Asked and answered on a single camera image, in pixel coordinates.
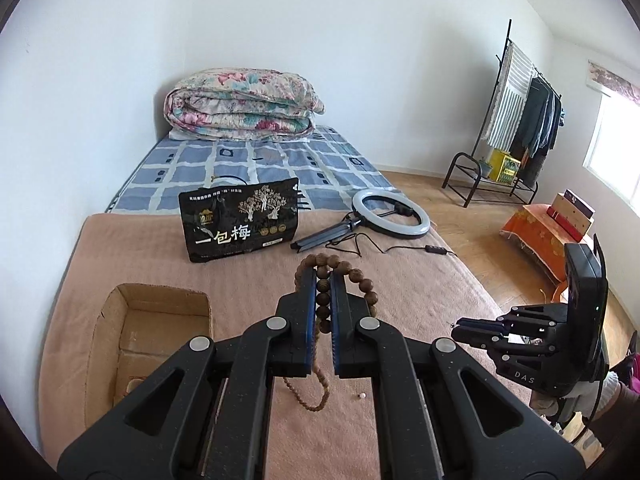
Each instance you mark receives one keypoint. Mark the brown cardboard box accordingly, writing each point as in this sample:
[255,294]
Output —
[138,328]

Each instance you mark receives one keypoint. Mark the striped hanging cloth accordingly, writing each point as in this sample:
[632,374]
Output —
[507,105]

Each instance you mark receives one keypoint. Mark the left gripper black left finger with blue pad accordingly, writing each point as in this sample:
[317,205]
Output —
[204,413]

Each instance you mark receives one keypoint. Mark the gloved hand holding gripper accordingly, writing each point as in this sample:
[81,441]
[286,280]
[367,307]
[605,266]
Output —
[612,400]

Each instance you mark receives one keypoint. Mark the black folded tripod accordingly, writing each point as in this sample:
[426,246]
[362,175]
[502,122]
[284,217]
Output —
[343,228]

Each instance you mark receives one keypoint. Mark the yellow box on rack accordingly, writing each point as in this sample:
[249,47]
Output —
[500,167]

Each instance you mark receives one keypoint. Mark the black clothes rack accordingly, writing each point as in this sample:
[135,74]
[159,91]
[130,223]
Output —
[464,177]

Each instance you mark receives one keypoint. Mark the hanging dark clothes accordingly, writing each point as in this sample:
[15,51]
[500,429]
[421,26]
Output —
[536,134]

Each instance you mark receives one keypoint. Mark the orange covered stool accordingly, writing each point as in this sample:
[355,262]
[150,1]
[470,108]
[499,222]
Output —
[542,236]

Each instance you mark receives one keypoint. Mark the white ring light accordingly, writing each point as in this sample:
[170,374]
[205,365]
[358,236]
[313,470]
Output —
[390,213]

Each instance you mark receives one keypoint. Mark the red and tan boxes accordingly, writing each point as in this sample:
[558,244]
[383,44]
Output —
[572,214]

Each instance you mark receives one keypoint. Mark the black snack bag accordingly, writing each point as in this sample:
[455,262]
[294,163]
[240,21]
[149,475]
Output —
[229,220]

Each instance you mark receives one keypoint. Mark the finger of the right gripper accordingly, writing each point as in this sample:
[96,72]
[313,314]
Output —
[490,342]
[536,321]

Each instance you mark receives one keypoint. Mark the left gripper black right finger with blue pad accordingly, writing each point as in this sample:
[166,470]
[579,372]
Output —
[438,413]

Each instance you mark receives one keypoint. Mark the folded floral quilt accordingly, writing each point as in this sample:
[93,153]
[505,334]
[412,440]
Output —
[243,104]

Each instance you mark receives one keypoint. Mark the pink blanket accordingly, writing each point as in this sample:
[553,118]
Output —
[420,294]

